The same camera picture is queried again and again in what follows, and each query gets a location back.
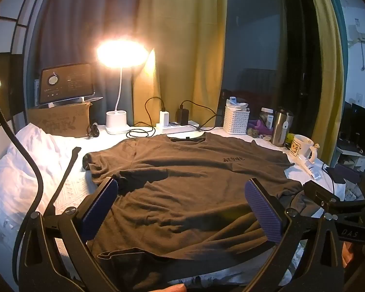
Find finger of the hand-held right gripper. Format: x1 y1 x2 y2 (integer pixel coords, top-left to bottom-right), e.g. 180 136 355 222
302 181 365 212

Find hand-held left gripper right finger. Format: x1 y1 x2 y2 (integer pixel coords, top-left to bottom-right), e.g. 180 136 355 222
244 178 345 292

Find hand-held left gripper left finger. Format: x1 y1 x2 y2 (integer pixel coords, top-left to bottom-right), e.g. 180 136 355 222
20 176 119 292

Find brown t-shirt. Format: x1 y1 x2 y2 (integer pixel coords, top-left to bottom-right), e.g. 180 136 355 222
83 132 303 292

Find person's left hand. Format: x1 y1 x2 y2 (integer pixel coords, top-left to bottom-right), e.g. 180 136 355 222
154 283 187 292

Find dark grey cloth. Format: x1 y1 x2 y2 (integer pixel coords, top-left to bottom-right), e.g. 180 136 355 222
278 189 329 218

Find white flat packet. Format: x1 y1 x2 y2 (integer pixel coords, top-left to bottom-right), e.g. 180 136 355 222
290 155 323 180

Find black power bank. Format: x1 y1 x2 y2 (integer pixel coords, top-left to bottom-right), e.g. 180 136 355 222
326 166 361 184

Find white side shelf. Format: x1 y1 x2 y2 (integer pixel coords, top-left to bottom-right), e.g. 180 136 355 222
335 145 365 171

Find white printed mug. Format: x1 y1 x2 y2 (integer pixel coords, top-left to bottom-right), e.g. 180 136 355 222
289 134 318 162

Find steel tumbler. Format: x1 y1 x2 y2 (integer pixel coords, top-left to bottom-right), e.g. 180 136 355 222
271 107 293 147

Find black monitor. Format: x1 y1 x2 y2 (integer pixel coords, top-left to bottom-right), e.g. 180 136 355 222
338 102 365 155

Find purple trinkets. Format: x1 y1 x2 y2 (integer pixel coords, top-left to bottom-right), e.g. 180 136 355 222
248 119 273 136

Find white desk lamp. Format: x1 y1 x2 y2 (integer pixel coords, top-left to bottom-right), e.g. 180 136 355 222
97 38 147 135

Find white pillow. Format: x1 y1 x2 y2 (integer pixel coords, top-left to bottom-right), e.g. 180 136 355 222
0 123 80 250

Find white perforated basket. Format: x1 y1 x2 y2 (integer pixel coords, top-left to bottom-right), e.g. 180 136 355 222
223 105 250 135

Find cardboard box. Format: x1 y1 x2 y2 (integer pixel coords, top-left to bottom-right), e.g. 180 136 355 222
27 102 93 138

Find white packets in basket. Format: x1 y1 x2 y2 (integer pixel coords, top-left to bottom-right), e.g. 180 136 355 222
226 96 250 111

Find white power strip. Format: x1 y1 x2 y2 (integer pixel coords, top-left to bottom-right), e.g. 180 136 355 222
156 121 201 134

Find black charger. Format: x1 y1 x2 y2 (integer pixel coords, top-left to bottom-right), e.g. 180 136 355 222
176 108 189 125

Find narrow yellow curtain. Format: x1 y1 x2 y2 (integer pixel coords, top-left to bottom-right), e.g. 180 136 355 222
304 0 346 171

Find dark glass window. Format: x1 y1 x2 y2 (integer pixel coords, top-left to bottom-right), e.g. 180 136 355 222
225 0 320 128

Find wide yellow curtain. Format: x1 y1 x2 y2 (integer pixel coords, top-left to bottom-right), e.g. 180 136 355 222
134 0 228 127

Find dark curtain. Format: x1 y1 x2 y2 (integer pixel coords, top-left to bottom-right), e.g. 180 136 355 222
24 0 155 125

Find black strap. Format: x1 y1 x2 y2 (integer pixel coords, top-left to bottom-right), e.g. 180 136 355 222
44 146 82 216

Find thick black braided cable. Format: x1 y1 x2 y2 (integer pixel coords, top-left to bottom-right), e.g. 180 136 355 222
0 15 45 283

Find bundled black cable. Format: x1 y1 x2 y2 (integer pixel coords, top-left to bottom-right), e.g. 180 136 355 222
86 122 100 139

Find long black charging cable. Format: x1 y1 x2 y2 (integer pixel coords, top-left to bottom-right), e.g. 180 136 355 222
126 97 166 139

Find thin black charger cable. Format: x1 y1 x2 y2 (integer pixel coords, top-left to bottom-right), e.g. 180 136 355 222
181 100 224 128

